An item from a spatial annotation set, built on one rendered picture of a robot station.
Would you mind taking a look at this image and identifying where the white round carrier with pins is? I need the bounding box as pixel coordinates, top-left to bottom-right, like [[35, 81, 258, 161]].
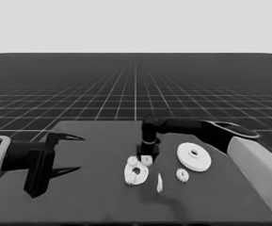
[[123, 158, 150, 186]]

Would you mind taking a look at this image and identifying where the large thick white disc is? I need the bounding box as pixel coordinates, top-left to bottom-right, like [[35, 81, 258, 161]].
[[176, 142, 213, 172]]

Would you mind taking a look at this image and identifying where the small white T-shaped piece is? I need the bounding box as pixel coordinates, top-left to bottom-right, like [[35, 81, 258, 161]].
[[156, 173, 164, 194]]

